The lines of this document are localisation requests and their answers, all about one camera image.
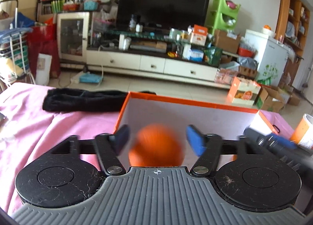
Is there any orange fruit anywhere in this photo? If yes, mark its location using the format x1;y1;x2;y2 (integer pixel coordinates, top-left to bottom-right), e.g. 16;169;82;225
128;124;185;167

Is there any orange white carton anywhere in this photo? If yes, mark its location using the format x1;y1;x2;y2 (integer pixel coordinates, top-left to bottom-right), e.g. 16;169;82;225
290;114;313;149

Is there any orange shoe box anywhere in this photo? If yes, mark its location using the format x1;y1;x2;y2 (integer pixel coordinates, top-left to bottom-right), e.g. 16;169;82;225
115;92;276;168

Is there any fruit printed cardboard box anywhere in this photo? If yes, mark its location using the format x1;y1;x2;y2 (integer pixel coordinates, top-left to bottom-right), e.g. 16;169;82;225
227;77;261;107

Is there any black folded cloth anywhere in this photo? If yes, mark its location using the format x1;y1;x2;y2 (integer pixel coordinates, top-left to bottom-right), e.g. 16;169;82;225
42;88;157;113

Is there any pink flowered bed sheet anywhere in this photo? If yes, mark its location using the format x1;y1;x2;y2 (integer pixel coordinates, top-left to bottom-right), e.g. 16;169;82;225
1;83;293;214

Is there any white small refrigerator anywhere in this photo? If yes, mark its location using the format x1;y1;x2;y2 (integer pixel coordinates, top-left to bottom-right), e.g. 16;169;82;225
245;29;290;87

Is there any white tv cabinet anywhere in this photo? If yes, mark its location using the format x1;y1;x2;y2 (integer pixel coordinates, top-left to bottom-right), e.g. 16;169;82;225
86;29;236;90

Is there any white glass door cabinet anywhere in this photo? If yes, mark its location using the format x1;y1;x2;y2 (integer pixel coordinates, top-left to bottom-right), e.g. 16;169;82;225
57;12;90;63

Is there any wooden bookshelf right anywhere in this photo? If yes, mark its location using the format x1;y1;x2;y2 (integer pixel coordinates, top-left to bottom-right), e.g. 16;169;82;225
275;0;310;82

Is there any red shopping bag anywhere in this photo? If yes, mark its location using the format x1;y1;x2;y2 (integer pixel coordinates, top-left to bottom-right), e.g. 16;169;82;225
27;15;60;79

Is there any green plastic stacking shelf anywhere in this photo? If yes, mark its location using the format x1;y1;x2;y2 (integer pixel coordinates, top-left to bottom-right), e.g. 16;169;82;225
207;0;241;35

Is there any black flat television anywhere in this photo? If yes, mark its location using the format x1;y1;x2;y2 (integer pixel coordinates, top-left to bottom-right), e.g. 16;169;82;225
117;0;209;30

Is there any white wire trolley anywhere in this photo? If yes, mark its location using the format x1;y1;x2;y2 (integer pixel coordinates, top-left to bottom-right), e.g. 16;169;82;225
1;0;36;87

